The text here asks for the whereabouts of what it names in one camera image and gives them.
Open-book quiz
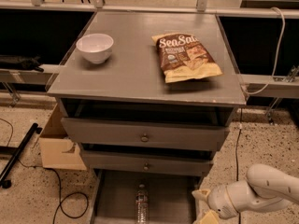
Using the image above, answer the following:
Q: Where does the grey open bottom drawer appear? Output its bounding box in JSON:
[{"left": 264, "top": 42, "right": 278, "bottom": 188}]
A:
[{"left": 91, "top": 171, "right": 201, "bottom": 224}]

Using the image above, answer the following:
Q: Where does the metal barrier rail frame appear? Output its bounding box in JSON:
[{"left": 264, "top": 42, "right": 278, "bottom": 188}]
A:
[{"left": 1, "top": 0, "right": 298, "bottom": 116}]

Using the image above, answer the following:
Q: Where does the cardboard box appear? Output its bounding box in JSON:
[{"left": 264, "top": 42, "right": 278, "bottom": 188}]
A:
[{"left": 38, "top": 105, "right": 87, "bottom": 171}]

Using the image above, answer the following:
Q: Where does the black floor cable left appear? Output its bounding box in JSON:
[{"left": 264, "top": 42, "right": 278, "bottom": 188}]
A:
[{"left": 0, "top": 118, "right": 90, "bottom": 224}]

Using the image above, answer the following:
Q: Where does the grey wooden drawer cabinet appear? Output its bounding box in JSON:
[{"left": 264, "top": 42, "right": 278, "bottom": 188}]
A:
[{"left": 48, "top": 11, "right": 246, "bottom": 161}]

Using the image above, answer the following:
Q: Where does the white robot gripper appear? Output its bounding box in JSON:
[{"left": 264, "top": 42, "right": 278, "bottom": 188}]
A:
[{"left": 192, "top": 184, "right": 238, "bottom": 224}]

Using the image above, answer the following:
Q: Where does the black floor cable right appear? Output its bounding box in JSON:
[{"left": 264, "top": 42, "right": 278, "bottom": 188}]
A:
[{"left": 235, "top": 107, "right": 243, "bottom": 224}]

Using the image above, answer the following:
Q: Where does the clear plastic water bottle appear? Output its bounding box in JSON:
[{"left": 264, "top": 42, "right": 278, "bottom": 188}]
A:
[{"left": 135, "top": 183, "right": 150, "bottom": 224}]

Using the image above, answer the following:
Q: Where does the brown sea salt chip bag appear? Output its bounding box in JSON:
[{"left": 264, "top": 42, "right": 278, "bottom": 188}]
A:
[{"left": 152, "top": 33, "right": 222, "bottom": 83}]

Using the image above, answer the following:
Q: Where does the black floor cable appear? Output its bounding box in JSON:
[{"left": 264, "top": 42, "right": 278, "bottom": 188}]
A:
[
  {"left": 0, "top": 118, "right": 90, "bottom": 224},
  {"left": 235, "top": 107, "right": 243, "bottom": 224}
]

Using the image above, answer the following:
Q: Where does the white cable on rail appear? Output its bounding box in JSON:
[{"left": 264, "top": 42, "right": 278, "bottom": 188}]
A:
[{"left": 241, "top": 7, "right": 286, "bottom": 96}]

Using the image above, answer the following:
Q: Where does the black cloth on rail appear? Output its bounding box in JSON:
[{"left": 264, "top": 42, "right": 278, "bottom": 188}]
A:
[{"left": 0, "top": 55, "right": 44, "bottom": 72}]

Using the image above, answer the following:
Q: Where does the black metal stand pole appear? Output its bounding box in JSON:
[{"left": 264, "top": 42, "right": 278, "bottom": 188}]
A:
[{"left": 0, "top": 123, "right": 42, "bottom": 189}]

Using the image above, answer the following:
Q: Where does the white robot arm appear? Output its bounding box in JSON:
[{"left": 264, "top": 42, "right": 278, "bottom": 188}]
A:
[{"left": 192, "top": 163, "right": 299, "bottom": 224}]

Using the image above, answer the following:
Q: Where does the grey top drawer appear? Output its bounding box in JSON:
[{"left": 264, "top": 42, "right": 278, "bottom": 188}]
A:
[{"left": 61, "top": 118, "right": 229, "bottom": 151}]

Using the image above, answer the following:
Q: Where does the grey middle drawer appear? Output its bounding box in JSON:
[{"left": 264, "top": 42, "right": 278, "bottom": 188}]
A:
[{"left": 81, "top": 150, "right": 213, "bottom": 176}]

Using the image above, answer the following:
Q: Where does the white ceramic bowl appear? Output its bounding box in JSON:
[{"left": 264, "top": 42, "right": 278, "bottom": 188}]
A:
[{"left": 76, "top": 34, "right": 114, "bottom": 63}]

